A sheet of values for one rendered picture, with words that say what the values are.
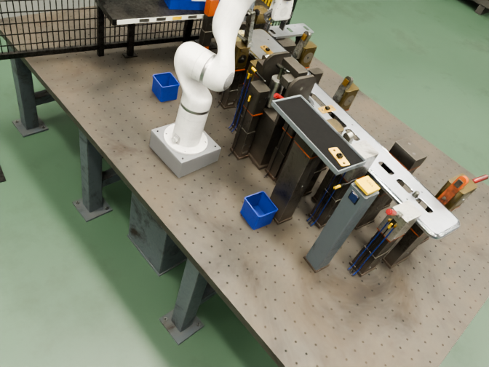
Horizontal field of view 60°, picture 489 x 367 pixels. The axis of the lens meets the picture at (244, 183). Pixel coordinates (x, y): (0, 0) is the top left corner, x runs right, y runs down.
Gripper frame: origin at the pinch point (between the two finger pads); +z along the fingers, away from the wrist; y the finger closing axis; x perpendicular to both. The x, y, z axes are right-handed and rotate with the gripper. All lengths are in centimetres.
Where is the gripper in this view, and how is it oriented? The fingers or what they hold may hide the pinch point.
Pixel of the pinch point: (274, 28)
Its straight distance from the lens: 212.5
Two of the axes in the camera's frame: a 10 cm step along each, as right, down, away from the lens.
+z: -2.4, 6.7, 7.1
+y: 8.1, -2.6, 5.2
